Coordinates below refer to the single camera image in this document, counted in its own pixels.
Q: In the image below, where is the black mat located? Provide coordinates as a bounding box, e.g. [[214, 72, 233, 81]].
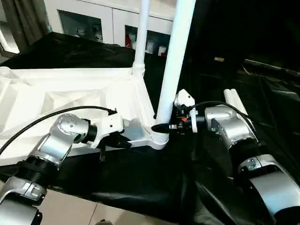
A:
[[0, 32, 300, 225]]

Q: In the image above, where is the white plastic table top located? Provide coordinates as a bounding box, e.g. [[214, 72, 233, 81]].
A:
[[0, 66, 170, 166]]

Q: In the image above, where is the long black bar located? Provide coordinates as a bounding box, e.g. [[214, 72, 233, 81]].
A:
[[244, 59, 300, 75]]

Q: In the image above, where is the black case with yellow label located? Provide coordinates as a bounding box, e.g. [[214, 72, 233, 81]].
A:
[[177, 0, 300, 71]]

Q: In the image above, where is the white cabinet with glass doors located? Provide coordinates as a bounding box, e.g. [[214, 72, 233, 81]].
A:
[[43, 0, 179, 58]]

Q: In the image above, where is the grey curtain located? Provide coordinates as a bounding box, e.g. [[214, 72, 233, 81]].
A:
[[0, 0, 53, 53]]

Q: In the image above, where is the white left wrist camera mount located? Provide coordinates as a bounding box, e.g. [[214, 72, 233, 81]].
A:
[[91, 112, 125, 149]]

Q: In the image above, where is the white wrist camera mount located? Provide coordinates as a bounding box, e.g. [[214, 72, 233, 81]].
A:
[[91, 112, 125, 149], [173, 89, 196, 134]]

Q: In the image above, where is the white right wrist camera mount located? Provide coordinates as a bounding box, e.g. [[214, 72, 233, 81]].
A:
[[173, 89, 196, 134]]

